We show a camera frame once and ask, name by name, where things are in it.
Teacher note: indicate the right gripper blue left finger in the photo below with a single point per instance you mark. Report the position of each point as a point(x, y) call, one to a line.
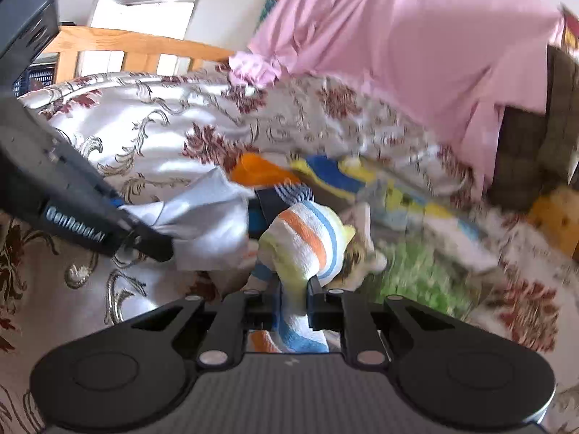
point(228, 324)

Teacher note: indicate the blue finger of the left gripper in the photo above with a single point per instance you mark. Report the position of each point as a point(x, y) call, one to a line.
point(135, 230)

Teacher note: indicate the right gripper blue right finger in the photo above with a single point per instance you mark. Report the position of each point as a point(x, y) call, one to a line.
point(348, 314)

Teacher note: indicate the grey cloth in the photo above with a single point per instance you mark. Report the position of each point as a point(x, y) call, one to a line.
point(208, 222)

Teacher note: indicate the striped towel orange blue yellow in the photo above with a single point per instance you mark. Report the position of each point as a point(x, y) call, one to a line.
point(306, 240)

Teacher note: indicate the navy striped sock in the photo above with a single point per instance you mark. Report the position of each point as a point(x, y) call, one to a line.
point(268, 203)

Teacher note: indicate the orange elastic band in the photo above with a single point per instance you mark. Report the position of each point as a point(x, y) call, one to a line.
point(252, 170)

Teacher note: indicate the bag of green pieces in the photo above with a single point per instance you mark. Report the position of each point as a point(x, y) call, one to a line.
point(417, 271)

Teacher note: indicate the cartoon frog towel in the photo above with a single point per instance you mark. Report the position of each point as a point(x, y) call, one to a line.
point(394, 202)

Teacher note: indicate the grey tray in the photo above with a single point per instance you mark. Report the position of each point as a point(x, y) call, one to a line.
point(473, 255)

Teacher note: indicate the olive quilted jacket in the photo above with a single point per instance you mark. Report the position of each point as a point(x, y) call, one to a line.
point(538, 152)

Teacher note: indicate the pink sheet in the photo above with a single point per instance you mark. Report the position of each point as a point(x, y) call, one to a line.
point(453, 66)

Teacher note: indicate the grey drawstring pouch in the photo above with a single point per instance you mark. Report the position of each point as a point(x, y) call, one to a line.
point(361, 255)

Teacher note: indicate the wooden bed frame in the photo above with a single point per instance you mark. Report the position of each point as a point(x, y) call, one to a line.
point(126, 49)

